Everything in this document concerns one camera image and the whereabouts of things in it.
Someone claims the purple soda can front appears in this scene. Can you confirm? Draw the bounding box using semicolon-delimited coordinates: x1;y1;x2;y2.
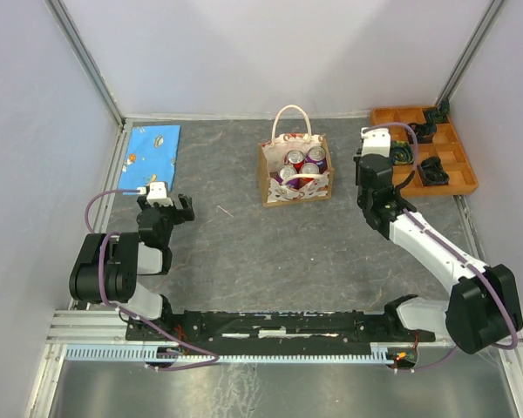
276;165;299;189

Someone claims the orange wooden divider tray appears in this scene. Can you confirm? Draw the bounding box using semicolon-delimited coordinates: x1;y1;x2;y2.
370;106;478;198

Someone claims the patterned canvas tote bag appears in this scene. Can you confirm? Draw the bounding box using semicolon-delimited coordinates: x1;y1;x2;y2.
257;104;335;207

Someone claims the black rolled sock upper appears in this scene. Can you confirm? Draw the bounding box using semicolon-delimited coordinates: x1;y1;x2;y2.
409;122;437;144

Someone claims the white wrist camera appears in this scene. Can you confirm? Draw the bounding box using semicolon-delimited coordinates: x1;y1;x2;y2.
138;181;173;207
361;127;391;158

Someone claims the purple soda can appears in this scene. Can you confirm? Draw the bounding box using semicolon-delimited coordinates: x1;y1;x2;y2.
276;165;299;189
306;146;327;166

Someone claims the dark rolled sock corner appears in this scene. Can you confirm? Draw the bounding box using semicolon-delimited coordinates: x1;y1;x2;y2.
423;98;451;125

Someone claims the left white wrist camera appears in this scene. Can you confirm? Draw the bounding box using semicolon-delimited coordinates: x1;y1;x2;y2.
138;181;173;207

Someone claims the blue slotted cable duct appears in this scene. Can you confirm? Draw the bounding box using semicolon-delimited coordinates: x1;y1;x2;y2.
65;344;393;365

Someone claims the blue patterned cloth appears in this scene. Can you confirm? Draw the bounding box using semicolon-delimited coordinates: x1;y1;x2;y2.
117;125;180;190

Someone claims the blue green rolled sock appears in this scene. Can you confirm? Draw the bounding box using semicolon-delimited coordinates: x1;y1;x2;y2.
390;140;415;166

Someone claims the red soda can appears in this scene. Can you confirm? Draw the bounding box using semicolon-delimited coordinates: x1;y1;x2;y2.
284;150;305;172
299;163;322;181

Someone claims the purple soda can back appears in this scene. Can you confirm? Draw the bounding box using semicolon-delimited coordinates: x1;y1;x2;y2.
306;146;327;166

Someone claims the red soda can back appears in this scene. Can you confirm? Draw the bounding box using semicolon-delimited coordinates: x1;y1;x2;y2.
284;150;305;172

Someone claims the aluminium front frame rail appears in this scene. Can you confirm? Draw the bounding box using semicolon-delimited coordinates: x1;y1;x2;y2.
45;308;523;347

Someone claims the black rolled sock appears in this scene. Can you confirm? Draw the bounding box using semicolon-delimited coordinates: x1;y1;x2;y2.
418;156;450;186
409;122;437;144

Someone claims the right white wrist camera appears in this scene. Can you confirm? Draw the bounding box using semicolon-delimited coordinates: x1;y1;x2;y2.
361;127;391;158

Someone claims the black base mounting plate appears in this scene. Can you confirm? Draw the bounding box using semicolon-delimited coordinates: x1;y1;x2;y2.
126;311;436;355

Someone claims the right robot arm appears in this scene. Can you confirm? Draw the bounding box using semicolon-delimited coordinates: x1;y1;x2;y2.
354;152;523;354

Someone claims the red soda can front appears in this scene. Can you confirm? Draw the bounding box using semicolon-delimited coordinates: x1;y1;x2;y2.
299;163;322;181

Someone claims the black rolled sock lower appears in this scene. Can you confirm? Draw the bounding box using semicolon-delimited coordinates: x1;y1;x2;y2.
418;156;450;186

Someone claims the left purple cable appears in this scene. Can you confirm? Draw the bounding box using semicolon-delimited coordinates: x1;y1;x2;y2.
84;188;221;372

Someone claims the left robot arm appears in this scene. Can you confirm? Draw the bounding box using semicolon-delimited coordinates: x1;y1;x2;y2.
69;194;195;340

